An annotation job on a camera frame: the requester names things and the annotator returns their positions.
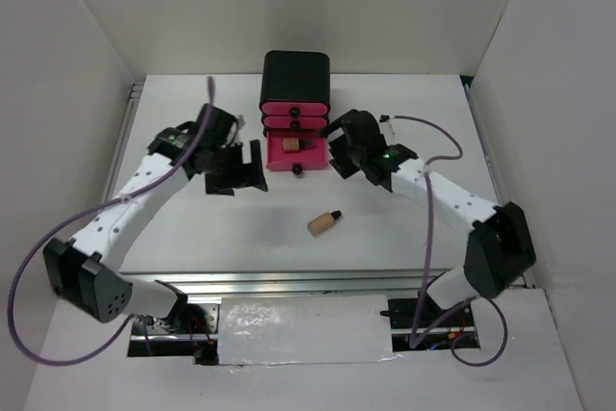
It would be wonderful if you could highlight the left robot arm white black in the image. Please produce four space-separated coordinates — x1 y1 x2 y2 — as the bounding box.
43 104 268 333

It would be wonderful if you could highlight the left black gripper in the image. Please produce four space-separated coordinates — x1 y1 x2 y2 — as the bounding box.
203 139 266 196

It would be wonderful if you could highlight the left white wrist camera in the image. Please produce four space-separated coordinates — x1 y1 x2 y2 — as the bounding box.
227 115 245 145

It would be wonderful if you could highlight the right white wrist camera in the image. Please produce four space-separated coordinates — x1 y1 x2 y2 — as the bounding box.
379 115 396 145

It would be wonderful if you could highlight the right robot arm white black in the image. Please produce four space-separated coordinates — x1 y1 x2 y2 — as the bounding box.
319 110 537 326

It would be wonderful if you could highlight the white foil covered panel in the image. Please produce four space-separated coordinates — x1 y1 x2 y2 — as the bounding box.
218 295 394 366

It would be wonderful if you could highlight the pink drawer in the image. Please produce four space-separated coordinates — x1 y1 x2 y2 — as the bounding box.
260 101 330 117
265 129 328 175
262 116 328 130

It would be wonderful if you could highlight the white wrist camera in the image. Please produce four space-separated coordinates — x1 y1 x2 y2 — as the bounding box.
227 115 245 145
379 115 396 145

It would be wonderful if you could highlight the black drawer organizer cabinet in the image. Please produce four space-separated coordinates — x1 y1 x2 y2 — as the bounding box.
260 50 330 105

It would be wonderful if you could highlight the foundation pump bottle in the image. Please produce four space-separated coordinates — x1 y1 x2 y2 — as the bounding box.
281 138 314 152

